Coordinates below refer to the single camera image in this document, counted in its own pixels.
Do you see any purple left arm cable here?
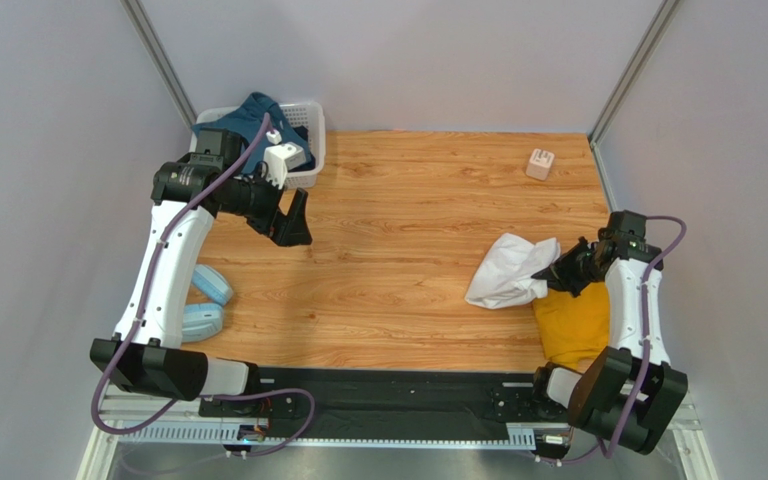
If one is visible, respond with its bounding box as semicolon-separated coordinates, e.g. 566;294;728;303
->
90;113;317;458

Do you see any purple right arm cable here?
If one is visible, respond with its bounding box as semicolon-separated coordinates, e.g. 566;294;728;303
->
533;214;688;465

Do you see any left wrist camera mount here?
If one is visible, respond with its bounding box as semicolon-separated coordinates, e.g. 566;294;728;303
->
262;129;307;189

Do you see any white t shirt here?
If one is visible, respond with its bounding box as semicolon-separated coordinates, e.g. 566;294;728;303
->
465;233;561;310

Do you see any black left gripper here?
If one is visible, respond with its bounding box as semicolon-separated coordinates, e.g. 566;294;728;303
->
219;163;312;247

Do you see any aluminium frame rail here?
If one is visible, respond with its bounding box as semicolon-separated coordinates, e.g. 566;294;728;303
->
77;401;719;479

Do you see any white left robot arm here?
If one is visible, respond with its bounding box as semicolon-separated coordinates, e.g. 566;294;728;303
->
90;129;312;401

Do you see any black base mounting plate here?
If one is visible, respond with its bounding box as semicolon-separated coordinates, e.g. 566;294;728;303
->
194;367;567;441

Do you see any folded yellow t shirt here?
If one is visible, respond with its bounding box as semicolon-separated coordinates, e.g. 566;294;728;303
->
531;283;610;370

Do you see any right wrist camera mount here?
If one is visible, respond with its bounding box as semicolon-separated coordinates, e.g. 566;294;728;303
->
598;210;662;262

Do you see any white plastic laundry basket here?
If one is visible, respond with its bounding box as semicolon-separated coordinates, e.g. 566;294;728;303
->
189;101;327;189

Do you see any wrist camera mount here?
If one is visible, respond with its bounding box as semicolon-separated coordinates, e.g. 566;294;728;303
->
262;129;307;189
598;210;662;262

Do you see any blue t shirt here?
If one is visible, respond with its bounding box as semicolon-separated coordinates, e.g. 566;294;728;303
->
191;92;314;171

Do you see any small pink box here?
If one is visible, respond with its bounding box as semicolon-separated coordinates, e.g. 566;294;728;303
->
525;148;556;181

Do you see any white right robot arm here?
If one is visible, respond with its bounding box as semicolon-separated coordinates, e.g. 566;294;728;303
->
533;210;688;458

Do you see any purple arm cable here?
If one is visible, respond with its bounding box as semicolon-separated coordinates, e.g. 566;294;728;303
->
533;214;688;465
90;113;317;458

